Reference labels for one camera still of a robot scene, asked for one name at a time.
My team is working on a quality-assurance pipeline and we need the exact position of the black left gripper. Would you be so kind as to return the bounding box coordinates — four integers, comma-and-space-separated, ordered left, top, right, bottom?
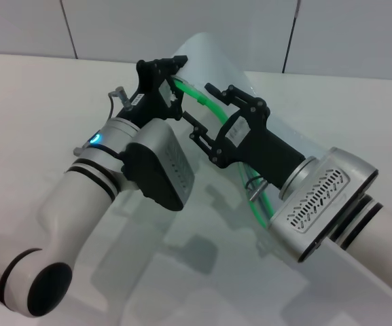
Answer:
119, 55, 189, 128

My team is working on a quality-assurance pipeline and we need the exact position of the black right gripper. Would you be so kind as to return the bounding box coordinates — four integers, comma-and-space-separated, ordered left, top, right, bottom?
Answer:
182, 84, 307, 189

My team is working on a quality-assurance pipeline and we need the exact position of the translucent document bag green zipper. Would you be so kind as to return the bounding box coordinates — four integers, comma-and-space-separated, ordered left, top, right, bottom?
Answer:
92, 32, 392, 326

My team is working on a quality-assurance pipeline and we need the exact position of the grey left arm cable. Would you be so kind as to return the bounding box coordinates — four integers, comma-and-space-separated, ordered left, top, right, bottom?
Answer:
74, 87, 132, 154

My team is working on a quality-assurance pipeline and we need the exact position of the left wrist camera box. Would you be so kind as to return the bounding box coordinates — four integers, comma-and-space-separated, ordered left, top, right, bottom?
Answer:
120, 118, 196, 212

